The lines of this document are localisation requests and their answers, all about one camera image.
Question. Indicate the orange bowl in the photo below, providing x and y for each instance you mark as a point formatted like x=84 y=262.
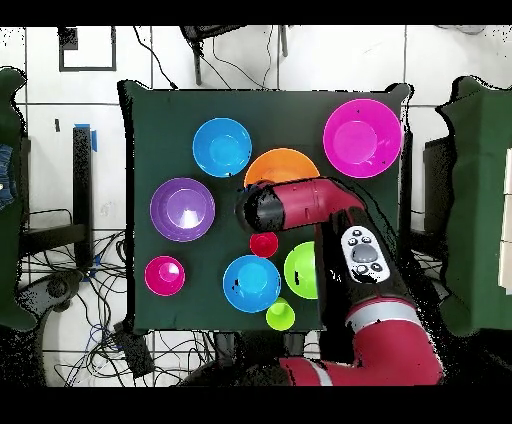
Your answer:
x=280 y=164

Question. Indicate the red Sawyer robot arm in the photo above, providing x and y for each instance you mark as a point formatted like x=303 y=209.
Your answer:
x=304 y=204

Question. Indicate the red cup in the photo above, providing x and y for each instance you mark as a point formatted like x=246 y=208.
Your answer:
x=264 y=246

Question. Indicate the green bowl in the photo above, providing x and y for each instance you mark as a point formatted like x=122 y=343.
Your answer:
x=300 y=268

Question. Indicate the blue bowl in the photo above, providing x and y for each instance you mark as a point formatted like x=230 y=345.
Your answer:
x=252 y=284
x=222 y=147

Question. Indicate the purple bowl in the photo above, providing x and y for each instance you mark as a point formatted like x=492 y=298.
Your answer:
x=182 y=208

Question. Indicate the green cup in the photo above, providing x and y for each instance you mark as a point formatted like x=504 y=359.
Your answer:
x=280 y=316

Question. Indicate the small pink-red bowl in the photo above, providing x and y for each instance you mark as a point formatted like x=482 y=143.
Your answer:
x=164 y=276

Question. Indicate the dark green tablecloth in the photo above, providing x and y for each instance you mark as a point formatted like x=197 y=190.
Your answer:
x=180 y=120

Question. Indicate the large pink bowl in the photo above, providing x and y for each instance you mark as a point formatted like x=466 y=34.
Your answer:
x=362 y=138

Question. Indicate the blue tape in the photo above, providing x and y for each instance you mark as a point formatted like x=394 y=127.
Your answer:
x=94 y=140

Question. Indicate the black power strip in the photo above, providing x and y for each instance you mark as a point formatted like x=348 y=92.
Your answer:
x=134 y=352

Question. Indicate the black swivel chair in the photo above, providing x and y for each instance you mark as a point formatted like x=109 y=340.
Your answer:
x=56 y=288

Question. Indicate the green side table cloth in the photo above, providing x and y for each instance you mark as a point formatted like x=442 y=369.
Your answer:
x=476 y=200
x=8 y=260

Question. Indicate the white box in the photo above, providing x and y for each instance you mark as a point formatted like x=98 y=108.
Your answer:
x=507 y=224

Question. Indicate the blue denim fabric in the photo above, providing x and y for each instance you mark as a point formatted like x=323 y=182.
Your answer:
x=6 y=176

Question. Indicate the black table frame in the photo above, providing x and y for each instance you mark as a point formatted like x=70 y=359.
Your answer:
x=82 y=180

